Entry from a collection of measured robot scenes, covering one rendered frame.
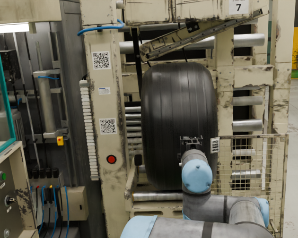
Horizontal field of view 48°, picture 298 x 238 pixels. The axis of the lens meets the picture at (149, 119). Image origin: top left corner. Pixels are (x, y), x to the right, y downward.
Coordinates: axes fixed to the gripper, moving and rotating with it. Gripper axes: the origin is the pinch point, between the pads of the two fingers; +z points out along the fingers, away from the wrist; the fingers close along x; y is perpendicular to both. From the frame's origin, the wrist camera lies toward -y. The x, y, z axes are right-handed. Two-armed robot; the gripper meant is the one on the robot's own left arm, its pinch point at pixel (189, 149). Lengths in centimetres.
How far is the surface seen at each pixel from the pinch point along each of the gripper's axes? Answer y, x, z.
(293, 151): -88, -140, 289
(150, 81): 23.6, 13.7, 20.0
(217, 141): 0.0, -11.1, 10.2
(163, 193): -26.7, 11.1, 24.9
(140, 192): -26.2, 21.5, 25.5
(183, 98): 16.7, 1.0, 12.8
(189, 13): 53, -5, 49
